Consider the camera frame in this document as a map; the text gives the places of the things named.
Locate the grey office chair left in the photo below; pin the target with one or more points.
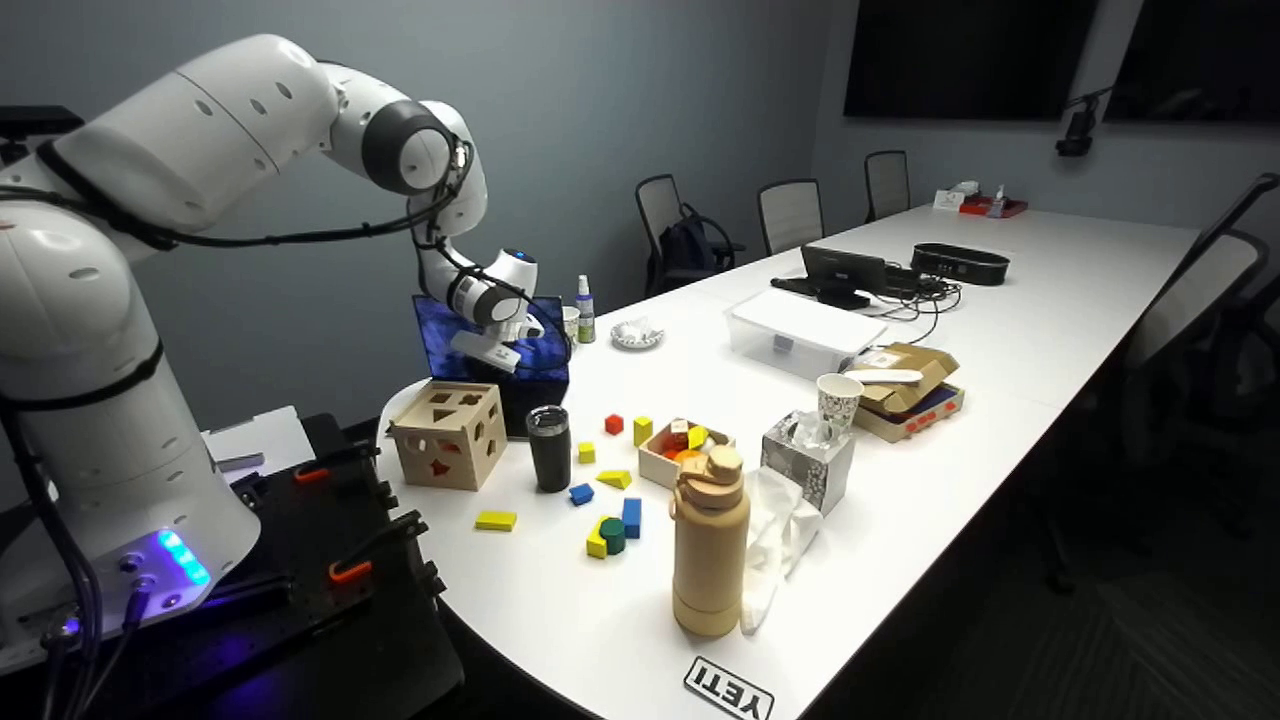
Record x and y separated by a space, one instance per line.
662 214

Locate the yellow block near tumbler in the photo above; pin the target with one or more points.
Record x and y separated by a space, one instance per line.
586 455

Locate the grey office chair right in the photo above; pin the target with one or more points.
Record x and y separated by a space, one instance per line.
885 182

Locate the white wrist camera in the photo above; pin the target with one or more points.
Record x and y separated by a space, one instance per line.
485 351

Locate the white flat box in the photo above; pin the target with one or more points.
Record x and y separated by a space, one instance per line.
790 320

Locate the black oval speaker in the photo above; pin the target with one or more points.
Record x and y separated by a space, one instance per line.
968 267

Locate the wall television screen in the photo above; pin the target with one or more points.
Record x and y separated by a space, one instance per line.
965 58

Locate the near right office chair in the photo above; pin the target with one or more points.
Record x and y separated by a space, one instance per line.
1165 401

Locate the yellow block bottom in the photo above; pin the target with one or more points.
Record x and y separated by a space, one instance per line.
597 544

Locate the wooden tray with blocks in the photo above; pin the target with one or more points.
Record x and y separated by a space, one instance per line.
679 448

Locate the yellow cube block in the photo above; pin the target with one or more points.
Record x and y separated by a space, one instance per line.
640 429

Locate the white round puck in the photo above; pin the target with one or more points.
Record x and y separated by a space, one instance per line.
636 339

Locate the grey office chair middle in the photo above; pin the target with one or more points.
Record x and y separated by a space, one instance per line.
790 214

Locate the dark grey tumbler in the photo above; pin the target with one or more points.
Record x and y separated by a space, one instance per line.
549 442

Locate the red tray with items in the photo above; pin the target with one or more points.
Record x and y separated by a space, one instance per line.
973 201

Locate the tan insulated bottle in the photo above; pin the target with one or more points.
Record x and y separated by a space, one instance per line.
708 508

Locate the blue small block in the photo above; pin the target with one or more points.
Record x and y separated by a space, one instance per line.
583 494

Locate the green round block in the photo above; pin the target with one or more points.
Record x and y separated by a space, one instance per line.
615 534

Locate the yellow rectangular block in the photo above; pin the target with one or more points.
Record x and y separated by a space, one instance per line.
499 520

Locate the clear plastic bag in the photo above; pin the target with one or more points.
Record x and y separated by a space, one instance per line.
780 528

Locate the black backpack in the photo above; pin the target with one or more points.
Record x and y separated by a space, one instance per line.
694 249

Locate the wooden shape sorter cube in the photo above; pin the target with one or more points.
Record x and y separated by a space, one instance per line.
449 433

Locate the blue tall block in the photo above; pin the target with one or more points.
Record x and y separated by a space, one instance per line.
633 516

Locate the white papers on cart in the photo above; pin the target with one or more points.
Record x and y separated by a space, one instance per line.
262 444

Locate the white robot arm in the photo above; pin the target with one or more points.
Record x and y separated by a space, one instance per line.
135 516

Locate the black robot cart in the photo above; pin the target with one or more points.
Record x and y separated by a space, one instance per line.
331 617

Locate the black YETI sticker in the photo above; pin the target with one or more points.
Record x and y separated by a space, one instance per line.
731 694

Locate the small spray bottle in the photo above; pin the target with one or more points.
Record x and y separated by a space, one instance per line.
586 307

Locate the yellow triangle block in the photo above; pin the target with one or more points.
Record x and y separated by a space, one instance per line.
615 479

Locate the white paper cup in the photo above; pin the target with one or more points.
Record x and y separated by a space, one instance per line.
836 401

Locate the red small block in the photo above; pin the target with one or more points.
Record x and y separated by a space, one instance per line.
615 425

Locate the grey office chair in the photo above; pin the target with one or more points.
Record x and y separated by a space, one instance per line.
662 214
885 182
790 214

